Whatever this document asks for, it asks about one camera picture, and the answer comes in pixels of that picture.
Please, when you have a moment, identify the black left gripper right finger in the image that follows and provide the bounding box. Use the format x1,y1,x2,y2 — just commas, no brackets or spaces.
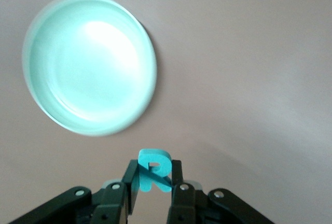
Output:
165,159,275,224

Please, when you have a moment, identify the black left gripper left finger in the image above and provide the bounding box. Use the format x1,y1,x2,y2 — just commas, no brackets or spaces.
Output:
7,159,141,224

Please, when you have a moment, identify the teal foam letter R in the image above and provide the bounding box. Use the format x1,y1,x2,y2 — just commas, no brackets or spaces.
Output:
137,148,173,193

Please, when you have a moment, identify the light green plate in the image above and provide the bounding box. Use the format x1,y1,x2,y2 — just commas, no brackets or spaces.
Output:
22,0,158,138

